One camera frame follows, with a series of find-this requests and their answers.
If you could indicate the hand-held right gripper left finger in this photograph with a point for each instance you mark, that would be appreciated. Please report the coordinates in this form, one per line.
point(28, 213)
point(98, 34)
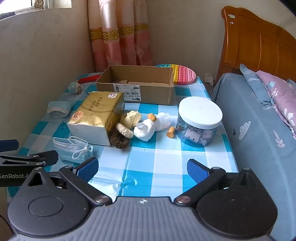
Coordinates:
point(88, 168)

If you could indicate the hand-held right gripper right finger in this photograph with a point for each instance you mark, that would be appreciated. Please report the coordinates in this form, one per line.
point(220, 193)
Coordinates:
point(196, 171)

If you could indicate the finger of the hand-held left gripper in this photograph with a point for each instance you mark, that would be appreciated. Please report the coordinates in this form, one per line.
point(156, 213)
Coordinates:
point(30, 158)
point(9, 145)

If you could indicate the brown scrunchie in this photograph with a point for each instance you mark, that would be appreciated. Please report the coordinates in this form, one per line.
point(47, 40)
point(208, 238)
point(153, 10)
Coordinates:
point(113, 139)

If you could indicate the blue face mask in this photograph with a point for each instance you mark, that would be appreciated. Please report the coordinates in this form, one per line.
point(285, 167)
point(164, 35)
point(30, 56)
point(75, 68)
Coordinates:
point(57, 109)
point(69, 147)

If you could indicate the blue white plush ball toy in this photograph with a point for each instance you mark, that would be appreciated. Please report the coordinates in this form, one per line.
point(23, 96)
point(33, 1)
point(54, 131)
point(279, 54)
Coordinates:
point(74, 87)

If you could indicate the brown cardboard box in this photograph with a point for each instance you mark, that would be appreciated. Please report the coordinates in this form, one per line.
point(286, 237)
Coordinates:
point(148, 92)

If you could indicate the pile of binder clips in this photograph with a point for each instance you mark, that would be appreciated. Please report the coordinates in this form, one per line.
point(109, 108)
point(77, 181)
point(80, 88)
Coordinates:
point(196, 138)

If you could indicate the orange foam earplug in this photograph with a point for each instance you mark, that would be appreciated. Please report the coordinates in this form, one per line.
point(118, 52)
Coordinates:
point(152, 117)
point(170, 133)

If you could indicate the blue checked tablecloth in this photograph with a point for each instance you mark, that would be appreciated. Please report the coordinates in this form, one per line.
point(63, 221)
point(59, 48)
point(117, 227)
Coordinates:
point(143, 157)

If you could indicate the gold tissue pack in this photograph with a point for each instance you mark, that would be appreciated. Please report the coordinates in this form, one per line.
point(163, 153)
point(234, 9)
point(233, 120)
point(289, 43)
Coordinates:
point(97, 111)

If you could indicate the white sock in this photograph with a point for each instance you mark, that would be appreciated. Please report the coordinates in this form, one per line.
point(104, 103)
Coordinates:
point(163, 121)
point(144, 132)

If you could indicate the cream sock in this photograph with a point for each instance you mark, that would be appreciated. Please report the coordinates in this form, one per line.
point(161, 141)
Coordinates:
point(131, 118)

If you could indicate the bed with blue sheet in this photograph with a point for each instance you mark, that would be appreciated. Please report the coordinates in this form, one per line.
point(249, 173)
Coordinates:
point(254, 129)

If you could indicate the red folding fan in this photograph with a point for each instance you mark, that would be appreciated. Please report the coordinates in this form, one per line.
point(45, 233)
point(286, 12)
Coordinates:
point(89, 79)

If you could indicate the rainbow silicone bubble mat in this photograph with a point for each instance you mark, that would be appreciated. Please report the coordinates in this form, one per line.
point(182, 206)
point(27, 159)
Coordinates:
point(182, 74)

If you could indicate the blue patterned pillow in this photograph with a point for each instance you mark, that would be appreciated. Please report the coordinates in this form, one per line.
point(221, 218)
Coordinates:
point(292, 84)
point(254, 85)

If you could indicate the pink floral pillow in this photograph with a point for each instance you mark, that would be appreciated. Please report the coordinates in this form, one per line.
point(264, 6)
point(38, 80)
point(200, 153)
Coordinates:
point(282, 99)

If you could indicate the pink curtain with gold band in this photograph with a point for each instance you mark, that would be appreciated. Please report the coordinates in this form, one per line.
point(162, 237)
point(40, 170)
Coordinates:
point(111, 46)

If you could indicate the wooden bed headboard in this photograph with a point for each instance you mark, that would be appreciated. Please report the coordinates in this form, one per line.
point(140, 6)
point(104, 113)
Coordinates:
point(254, 46)

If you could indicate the small round window ornament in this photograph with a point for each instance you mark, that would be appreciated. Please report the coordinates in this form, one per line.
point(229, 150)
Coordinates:
point(38, 3)

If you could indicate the white wall charger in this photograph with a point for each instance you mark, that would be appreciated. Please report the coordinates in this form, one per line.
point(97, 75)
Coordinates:
point(208, 77)

